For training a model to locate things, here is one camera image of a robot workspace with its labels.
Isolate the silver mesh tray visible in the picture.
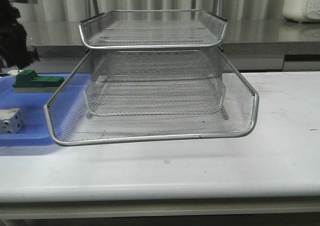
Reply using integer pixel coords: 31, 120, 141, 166
44, 47, 260, 147
78, 9, 228, 49
84, 79, 225, 116

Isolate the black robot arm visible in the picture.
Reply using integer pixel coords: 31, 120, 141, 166
0, 0, 40, 70

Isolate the blue plastic tray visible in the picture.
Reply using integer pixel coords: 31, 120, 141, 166
0, 73, 91, 147

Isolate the grey stone counter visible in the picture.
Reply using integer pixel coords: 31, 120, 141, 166
23, 19, 320, 73

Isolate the green terminal block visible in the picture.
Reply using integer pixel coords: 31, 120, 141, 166
12, 70, 65, 93

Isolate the white circuit breaker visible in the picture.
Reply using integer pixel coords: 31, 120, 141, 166
0, 108, 24, 134

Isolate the white appliance on counter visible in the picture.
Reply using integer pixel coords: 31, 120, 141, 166
282, 0, 320, 23

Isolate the silver metal rack frame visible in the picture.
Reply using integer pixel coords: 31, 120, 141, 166
83, 0, 229, 120

